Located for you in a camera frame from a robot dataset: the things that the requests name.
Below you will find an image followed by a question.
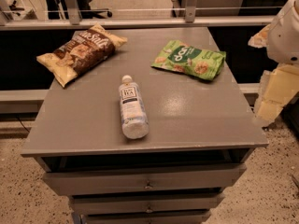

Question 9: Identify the grey drawer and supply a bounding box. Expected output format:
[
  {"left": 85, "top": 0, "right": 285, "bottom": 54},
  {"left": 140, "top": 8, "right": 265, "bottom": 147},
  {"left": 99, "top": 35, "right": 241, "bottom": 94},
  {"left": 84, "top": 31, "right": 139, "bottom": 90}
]
[
  {"left": 71, "top": 193, "right": 224, "bottom": 215},
  {"left": 86, "top": 210, "right": 210, "bottom": 224},
  {"left": 43, "top": 163, "right": 246, "bottom": 196}
]

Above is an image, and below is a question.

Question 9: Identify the green snack bag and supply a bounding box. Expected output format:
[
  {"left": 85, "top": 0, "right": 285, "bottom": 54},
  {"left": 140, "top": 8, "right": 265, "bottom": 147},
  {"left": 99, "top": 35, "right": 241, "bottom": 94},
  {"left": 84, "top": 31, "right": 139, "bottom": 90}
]
[{"left": 151, "top": 40, "right": 226, "bottom": 81}]

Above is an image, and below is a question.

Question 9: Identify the clear plastic tea bottle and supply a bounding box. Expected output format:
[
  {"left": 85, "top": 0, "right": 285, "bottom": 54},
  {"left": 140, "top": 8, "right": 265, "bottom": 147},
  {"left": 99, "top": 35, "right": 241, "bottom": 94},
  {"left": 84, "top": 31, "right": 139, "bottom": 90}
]
[{"left": 119, "top": 75, "right": 149, "bottom": 139}]

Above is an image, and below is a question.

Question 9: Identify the top grey drawer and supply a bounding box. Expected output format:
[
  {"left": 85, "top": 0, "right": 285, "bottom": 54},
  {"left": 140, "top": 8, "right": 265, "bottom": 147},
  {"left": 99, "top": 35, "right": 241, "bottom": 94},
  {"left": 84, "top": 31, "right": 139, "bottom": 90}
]
[{"left": 43, "top": 163, "right": 246, "bottom": 196}]

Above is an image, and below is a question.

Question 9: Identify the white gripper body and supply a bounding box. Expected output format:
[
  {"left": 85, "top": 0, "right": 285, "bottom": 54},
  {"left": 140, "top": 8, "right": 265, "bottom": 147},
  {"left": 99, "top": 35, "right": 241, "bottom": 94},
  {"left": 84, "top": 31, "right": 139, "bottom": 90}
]
[{"left": 267, "top": 0, "right": 299, "bottom": 64}]

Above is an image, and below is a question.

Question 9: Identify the middle grey drawer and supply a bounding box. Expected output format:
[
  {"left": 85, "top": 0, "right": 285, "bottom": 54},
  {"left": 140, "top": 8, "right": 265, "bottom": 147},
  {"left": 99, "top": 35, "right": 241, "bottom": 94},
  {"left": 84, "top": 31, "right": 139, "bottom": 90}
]
[{"left": 71, "top": 193, "right": 224, "bottom": 215}]

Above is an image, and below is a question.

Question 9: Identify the brown chip bag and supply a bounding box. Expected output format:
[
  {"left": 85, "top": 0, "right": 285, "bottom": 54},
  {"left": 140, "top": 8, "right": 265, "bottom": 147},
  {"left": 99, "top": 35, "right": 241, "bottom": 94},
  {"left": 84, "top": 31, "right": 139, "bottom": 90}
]
[{"left": 36, "top": 23, "right": 127, "bottom": 87}]

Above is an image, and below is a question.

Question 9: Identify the grey drawer cabinet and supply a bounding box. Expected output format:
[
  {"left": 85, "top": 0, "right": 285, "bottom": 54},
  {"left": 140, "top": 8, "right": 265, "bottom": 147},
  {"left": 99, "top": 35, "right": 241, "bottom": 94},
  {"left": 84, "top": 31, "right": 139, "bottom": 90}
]
[{"left": 22, "top": 28, "right": 267, "bottom": 224}]

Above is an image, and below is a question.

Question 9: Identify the metal guard rail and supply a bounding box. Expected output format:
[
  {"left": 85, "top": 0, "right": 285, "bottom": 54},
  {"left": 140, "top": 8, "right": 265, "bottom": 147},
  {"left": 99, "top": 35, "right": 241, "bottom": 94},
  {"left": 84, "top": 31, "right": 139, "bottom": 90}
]
[{"left": 1, "top": 0, "right": 275, "bottom": 31}]

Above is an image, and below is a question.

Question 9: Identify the bottom grey drawer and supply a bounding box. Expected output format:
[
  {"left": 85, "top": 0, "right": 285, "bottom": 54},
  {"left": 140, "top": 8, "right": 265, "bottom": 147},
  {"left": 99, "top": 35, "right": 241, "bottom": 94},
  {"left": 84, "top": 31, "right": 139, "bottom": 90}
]
[{"left": 86, "top": 210, "right": 210, "bottom": 224}]

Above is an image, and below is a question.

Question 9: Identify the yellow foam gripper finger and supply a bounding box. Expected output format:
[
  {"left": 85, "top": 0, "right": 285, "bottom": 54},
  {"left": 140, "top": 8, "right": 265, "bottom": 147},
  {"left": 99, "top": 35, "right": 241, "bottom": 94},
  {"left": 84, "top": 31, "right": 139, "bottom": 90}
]
[
  {"left": 254, "top": 63, "right": 299, "bottom": 127},
  {"left": 248, "top": 25, "right": 270, "bottom": 49}
]

